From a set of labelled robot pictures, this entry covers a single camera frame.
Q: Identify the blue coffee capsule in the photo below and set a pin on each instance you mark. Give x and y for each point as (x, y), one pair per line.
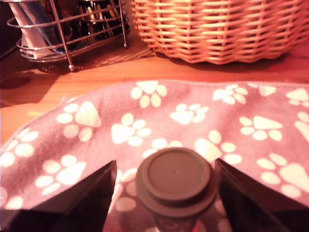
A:
(176, 178)

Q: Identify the paw-print cloth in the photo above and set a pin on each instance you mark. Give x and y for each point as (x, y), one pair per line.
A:
(169, 120)

